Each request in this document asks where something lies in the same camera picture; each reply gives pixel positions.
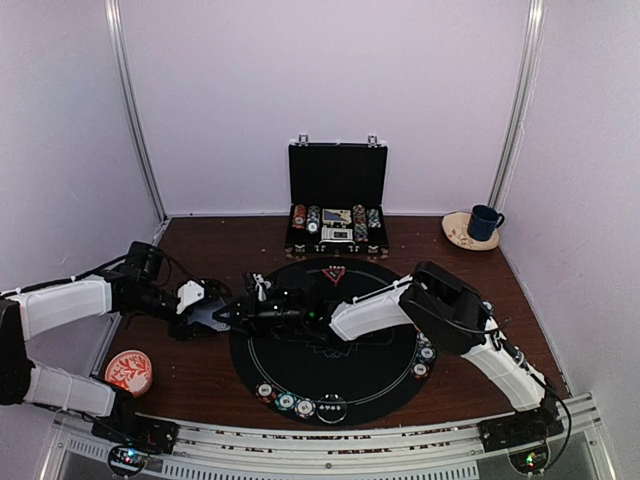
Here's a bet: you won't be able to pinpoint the blue playing card deck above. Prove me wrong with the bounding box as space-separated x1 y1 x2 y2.
187 302 230 332

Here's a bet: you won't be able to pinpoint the round black poker mat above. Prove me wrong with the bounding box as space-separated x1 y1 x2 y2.
229 257 440 428

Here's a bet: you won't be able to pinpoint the left aluminium frame post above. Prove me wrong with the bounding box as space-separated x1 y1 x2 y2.
104 0 167 223

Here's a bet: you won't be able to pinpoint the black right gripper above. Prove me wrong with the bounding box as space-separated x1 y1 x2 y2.
213 290 307 340

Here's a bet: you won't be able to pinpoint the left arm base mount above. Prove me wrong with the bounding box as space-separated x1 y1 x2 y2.
91 416 179 478

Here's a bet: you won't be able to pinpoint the red black chips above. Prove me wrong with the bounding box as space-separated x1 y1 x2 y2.
255 382 278 404
411 362 431 380

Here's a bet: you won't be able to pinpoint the green chips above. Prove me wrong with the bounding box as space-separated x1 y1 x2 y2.
418 345 436 363
275 393 296 411

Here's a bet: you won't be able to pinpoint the clear round dealer button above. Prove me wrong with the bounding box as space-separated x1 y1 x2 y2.
316 393 347 425

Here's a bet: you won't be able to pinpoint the purple green chip row in case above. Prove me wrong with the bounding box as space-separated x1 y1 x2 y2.
367 208 381 229

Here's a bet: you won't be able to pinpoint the red triangle all-in marker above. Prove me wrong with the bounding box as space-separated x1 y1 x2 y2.
322 266 346 285

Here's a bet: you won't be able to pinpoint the aluminium frame post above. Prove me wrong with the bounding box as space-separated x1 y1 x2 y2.
104 0 167 223
488 0 547 210

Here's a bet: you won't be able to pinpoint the dark blue mug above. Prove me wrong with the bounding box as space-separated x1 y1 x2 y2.
467 205 505 242

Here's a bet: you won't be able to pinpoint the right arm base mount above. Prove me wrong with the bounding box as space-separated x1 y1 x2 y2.
478 413 572 477

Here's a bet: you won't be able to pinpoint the right aluminium frame post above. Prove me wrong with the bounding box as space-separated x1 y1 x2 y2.
488 0 547 210

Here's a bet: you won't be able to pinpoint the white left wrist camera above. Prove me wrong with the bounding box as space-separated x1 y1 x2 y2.
176 280 205 315

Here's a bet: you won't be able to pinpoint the red white round coaster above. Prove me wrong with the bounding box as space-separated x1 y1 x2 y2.
104 350 153 397

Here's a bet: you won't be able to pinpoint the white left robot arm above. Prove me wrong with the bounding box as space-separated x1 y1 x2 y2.
1 241 231 444

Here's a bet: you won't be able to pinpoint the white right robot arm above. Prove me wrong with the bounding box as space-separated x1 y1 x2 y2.
212 262 560 442

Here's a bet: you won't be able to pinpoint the green chip stack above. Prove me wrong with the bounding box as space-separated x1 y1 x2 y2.
483 301 495 315

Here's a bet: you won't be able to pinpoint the red chip row in case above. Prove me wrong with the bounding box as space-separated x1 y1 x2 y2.
292 204 307 229

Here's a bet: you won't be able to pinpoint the front aluminium rail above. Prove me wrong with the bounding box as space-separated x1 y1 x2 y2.
35 394 621 479

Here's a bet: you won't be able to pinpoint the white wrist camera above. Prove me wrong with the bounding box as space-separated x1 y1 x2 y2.
242 272 272 302
176 280 205 315

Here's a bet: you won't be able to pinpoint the beige ceramic plate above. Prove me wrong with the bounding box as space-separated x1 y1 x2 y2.
441 212 500 251

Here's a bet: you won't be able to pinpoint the multicolour chip row in case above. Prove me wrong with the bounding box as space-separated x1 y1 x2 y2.
352 204 368 243

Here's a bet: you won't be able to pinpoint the black poker chip case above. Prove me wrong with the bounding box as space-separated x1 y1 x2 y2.
284 134 390 257

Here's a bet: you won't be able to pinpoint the white card box in case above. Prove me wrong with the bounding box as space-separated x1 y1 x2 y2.
321 226 354 242

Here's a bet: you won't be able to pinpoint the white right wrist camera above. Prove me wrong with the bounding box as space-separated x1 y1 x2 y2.
242 272 272 302

